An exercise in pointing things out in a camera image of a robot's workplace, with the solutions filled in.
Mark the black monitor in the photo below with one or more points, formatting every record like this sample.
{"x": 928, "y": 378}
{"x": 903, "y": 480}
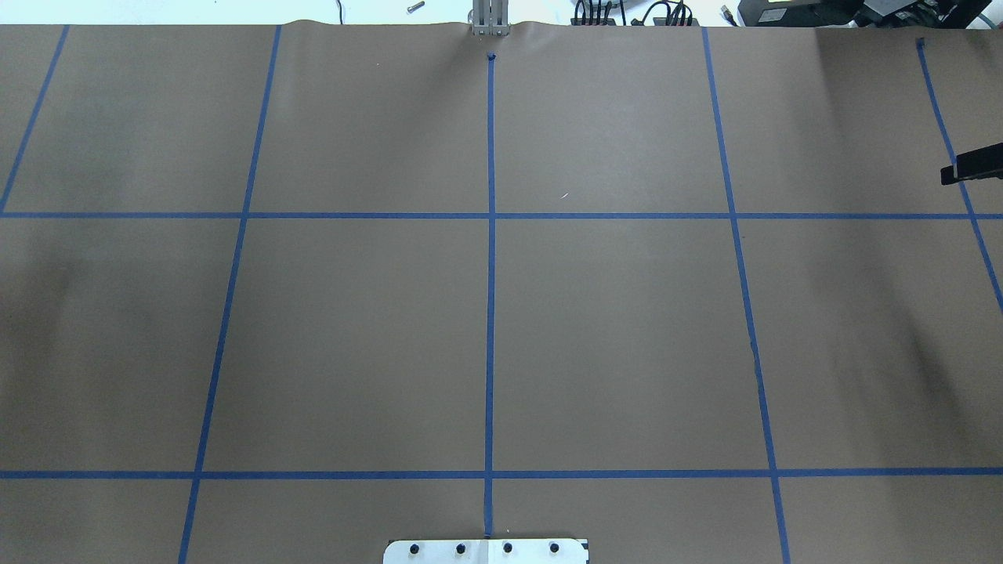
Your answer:
{"x": 984, "y": 163}

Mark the aluminium frame post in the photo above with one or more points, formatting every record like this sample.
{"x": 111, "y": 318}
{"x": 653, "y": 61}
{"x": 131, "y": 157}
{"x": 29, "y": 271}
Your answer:
{"x": 490, "y": 18}

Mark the white pedestal column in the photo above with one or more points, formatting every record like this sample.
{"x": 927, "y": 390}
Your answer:
{"x": 512, "y": 550}

